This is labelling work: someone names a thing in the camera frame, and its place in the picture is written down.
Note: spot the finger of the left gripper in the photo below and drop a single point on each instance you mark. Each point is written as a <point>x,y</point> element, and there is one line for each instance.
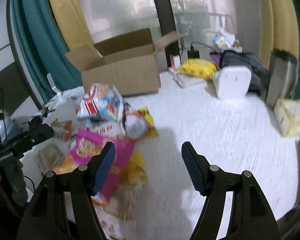
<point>26,140</point>

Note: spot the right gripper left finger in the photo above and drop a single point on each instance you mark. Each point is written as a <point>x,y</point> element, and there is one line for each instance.
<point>45,216</point>

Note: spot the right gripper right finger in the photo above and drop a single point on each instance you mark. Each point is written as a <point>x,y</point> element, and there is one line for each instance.
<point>251,216</point>

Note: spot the pink snack bag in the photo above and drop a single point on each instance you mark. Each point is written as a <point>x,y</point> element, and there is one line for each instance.
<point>89,144</point>

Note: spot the white red cartoon snack bag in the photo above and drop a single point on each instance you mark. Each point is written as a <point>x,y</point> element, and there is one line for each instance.
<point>102,103</point>

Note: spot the beige sandwich cracker pack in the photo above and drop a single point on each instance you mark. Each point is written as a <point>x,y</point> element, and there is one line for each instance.
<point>48,158</point>

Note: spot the yellow potato chip bag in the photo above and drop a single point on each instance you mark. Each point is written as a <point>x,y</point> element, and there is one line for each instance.
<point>135,171</point>

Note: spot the red blue anime snack bag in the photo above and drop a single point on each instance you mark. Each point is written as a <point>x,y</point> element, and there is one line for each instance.
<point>133,122</point>

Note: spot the yellow small snack bag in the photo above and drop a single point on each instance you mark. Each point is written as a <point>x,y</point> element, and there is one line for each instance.
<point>151,130</point>

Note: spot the white router antenna device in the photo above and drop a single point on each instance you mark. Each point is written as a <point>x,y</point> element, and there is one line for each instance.
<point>57,99</point>

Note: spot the teal curtain left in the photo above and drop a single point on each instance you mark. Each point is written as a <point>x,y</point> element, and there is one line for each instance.
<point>42,46</point>

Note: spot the brown cardboard box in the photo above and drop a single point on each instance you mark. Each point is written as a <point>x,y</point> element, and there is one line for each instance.
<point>127,61</point>

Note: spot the white plastic appliance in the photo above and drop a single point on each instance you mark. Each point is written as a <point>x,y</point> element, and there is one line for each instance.
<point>232,82</point>

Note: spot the dark bag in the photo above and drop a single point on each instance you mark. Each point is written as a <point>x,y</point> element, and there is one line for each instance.
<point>260,74</point>

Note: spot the stainless steel thermos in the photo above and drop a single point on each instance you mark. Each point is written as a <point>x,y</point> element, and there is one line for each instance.
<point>284,72</point>

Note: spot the yellow curtain left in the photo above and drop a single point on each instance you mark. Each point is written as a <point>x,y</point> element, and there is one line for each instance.
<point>71,22</point>

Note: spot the yellow curtain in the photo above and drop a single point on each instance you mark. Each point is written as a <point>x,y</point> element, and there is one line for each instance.
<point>71,22</point>
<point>279,28</point>

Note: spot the white charger with red light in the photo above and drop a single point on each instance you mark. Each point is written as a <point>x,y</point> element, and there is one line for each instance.
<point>175,61</point>

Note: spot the black power adapter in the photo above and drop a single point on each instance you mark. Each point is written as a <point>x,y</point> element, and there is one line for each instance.
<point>193,54</point>

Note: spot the crumpled white plastic bag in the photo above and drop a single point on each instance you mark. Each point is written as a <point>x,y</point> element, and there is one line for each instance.
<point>225,41</point>

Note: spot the yellow curtain right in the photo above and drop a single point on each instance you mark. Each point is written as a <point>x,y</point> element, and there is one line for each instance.
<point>279,28</point>

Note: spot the black window frame post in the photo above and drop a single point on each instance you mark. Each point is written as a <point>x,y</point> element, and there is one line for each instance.
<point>165,16</point>

